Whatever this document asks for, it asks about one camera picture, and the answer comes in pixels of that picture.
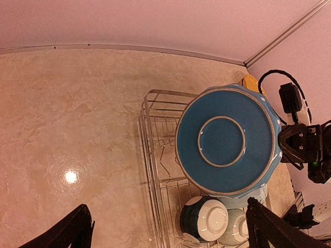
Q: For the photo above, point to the grey green bowl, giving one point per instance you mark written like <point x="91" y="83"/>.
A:
<point x="236" y="232"/>

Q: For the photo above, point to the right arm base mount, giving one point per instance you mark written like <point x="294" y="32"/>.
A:
<point x="300" y="220"/>

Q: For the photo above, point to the metal wire dish rack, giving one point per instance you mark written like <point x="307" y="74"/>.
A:
<point x="168" y="185"/>

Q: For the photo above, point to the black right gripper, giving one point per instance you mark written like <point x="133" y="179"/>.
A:
<point x="293" y="140"/>

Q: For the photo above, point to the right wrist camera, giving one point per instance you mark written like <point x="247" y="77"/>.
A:
<point x="294" y="105"/>

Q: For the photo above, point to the dark teal bowl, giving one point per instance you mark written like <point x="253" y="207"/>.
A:
<point x="203" y="219"/>

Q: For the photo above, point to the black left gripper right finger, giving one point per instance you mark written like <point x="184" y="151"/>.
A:
<point x="266" y="228"/>

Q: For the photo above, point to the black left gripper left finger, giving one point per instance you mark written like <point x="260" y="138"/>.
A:
<point x="74" y="230"/>

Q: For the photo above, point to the right aluminium wall post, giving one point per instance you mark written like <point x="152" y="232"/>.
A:
<point x="287" y="32"/>

